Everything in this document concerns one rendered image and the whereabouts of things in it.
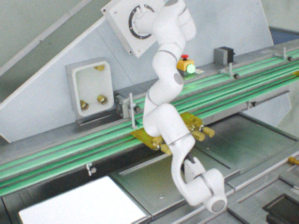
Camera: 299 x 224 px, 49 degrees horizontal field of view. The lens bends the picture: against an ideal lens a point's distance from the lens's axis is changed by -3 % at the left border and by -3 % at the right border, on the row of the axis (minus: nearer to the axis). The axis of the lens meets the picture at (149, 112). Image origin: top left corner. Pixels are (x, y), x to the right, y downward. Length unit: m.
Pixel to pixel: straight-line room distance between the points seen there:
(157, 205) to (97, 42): 0.75
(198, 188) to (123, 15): 0.81
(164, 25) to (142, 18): 0.31
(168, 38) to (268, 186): 0.76
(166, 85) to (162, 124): 0.13
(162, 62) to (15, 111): 0.69
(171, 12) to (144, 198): 0.72
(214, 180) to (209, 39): 1.04
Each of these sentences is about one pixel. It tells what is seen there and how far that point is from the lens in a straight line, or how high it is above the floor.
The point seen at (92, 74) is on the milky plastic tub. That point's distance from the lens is 1.55.
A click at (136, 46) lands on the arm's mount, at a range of 1.56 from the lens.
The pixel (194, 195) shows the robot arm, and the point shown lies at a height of 1.50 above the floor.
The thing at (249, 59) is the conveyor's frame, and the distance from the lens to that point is 2.06.
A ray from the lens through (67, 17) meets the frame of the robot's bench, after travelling 2.08.
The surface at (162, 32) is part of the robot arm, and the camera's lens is 1.20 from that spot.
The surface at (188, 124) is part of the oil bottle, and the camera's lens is 1.56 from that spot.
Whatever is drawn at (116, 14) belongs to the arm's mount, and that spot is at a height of 0.83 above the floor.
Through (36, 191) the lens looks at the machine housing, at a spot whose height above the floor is 0.86.
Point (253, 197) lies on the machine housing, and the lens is 1.46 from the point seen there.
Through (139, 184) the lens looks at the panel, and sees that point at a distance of 1.45.
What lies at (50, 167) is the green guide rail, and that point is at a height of 0.91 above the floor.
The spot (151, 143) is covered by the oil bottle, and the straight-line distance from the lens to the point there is 1.47.
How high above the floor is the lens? 2.14
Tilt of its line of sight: 50 degrees down
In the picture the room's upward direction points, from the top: 121 degrees clockwise
